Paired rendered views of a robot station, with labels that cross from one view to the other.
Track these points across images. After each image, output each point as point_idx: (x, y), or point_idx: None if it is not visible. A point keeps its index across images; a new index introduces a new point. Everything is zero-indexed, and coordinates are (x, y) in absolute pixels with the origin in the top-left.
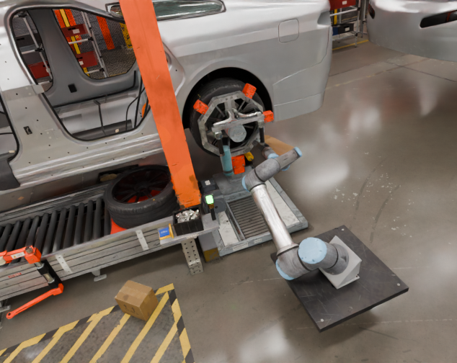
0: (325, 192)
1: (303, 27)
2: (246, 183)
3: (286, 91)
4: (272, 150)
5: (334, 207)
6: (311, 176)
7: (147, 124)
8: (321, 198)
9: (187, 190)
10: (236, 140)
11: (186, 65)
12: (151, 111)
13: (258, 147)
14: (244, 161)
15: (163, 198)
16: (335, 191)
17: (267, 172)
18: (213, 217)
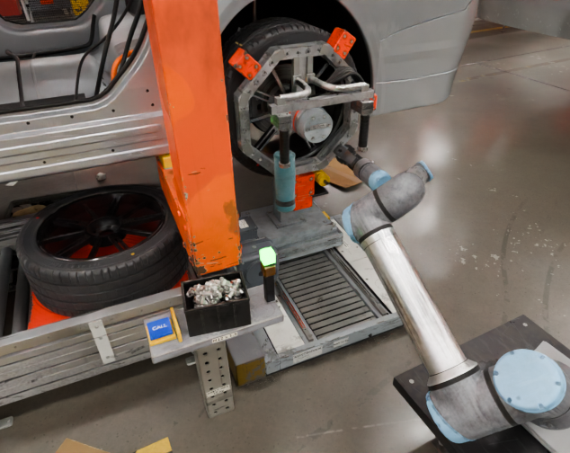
0: (442, 252)
1: None
2: (355, 222)
3: (400, 57)
4: (376, 165)
5: (466, 278)
6: (411, 223)
7: (126, 90)
8: (439, 262)
9: (215, 235)
10: (313, 139)
11: None
12: (136, 62)
13: (346, 158)
14: (314, 186)
15: (153, 252)
16: (459, 251)
17: (405, 199)
18: (269, 296)
